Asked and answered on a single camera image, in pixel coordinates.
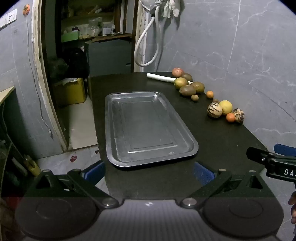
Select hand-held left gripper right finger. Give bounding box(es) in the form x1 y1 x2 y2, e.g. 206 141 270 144
180 161 275 209

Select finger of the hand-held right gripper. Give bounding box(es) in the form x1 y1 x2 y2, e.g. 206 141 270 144
273 143 296 157
246 146 278 167

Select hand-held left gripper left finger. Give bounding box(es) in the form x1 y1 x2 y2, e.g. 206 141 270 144
25 160 119 210

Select striped pepino melon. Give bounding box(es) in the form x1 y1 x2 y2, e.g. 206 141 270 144
232 108 245 123
207 103 223 118

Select yellow grapefruit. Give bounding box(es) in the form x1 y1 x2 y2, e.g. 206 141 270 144
219 100 233 115

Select metal tray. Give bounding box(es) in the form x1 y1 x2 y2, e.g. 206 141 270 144
105 91 199 168

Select kiwi with round sticker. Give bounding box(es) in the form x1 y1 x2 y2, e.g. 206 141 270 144
179 85 196 97

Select yellow-green kiwi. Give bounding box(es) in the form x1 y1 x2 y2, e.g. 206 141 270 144
173 77 189 90

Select person's right hand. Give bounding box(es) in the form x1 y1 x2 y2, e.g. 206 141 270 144
288 190 296 225

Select yellow bottle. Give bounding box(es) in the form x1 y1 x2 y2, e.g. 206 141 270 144
23 155 41 176

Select yellow crate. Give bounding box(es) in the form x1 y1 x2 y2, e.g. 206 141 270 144
54 78 87 106

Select red apple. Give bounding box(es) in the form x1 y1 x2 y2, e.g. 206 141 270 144
171 67 185 78

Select white tube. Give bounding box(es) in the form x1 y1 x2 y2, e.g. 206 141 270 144
147 73 193 85

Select dark cabinet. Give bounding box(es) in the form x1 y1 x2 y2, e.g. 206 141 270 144
84 39 134 77

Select wooden counter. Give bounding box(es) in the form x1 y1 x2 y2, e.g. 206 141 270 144
0 86 15 105

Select green box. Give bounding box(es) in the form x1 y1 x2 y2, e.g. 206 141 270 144
61 31 80 43

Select clear plastic bags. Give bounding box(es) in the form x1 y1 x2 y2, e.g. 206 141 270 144
88 17 115 36

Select hanging cloth rag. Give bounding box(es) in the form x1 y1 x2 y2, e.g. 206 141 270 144
161 0 181 18

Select thin wall cable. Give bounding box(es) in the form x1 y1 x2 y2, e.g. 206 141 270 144
24 14 54 140

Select white hose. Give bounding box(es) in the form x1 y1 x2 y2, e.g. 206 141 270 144
134 0 167 67

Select wooden door frame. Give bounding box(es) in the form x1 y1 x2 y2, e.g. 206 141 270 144
31 0 70 151

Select white wall switch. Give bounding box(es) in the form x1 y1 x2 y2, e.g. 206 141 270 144
7 9 18 24

